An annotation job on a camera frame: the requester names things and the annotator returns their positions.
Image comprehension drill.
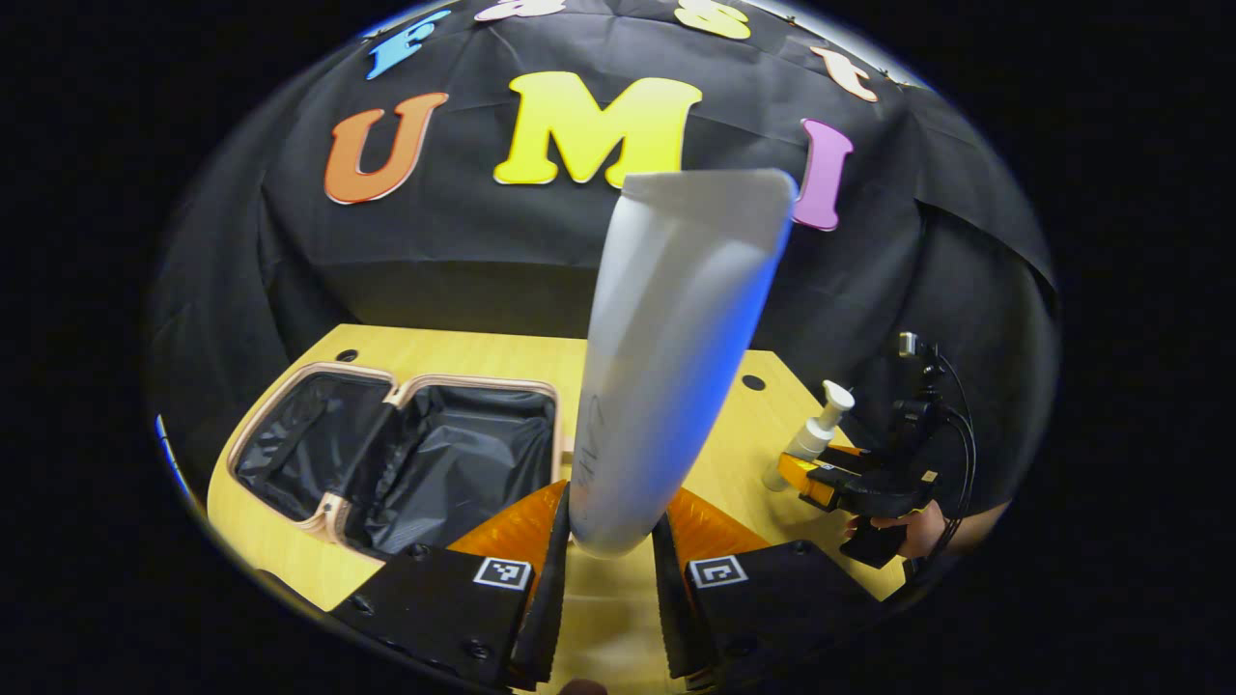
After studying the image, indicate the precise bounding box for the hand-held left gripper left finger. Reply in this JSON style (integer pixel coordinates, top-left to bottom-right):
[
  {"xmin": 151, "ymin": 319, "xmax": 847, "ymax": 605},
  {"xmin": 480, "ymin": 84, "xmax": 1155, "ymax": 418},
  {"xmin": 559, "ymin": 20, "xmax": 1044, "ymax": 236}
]
[{"xmin": 326, "ymin": 478, "xmax": 575, "ymax": 692}]

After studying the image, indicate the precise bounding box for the black backdrop cloth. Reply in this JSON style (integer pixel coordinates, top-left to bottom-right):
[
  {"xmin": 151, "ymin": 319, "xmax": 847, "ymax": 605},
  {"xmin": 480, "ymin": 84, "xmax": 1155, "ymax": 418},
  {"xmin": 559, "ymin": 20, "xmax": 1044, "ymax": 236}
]
[{"xmin": 145, "ymin": 0, "xmax": 1063, "ymax": 522}]

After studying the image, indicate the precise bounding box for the white pump bottle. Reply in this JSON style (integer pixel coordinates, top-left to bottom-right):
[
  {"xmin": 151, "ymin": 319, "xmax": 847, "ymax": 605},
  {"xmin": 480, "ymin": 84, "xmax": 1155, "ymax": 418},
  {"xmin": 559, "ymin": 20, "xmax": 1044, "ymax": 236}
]
[{"xmin": 762, "ymin": 378, "xmax": 857, "ymax": 494}]

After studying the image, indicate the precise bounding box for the pink suitcase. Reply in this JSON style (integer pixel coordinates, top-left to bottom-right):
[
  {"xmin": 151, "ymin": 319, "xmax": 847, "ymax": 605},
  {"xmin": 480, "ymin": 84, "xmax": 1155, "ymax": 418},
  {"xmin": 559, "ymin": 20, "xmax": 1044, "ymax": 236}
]
[{"xmin": 225, "ymin": 360, "xmax": 568, "ymax": 563}]

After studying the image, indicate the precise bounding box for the white squeeze tube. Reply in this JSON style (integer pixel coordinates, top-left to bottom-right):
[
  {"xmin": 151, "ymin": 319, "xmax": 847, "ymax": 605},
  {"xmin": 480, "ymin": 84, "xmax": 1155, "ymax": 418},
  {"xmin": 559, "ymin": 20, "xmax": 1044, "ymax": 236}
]
[{"xmin": 566, "ymin": 168, "xmax": 800, "ymax": 561}]

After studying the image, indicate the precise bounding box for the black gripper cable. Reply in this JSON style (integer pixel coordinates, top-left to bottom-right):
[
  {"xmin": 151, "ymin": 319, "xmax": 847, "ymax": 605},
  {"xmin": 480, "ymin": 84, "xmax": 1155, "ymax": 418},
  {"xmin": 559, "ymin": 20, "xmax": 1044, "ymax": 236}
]
[{"xmin": 927, "ymin": 349, "xmax": 978, "ymax": 566}]

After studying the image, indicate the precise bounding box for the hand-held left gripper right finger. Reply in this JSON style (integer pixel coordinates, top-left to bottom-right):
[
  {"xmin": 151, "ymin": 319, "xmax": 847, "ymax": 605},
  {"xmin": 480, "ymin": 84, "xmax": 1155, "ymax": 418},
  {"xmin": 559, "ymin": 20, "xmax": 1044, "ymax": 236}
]
[{"xmin": 651, "ymin": 486, "xmax": 886, "ymax": 691}]

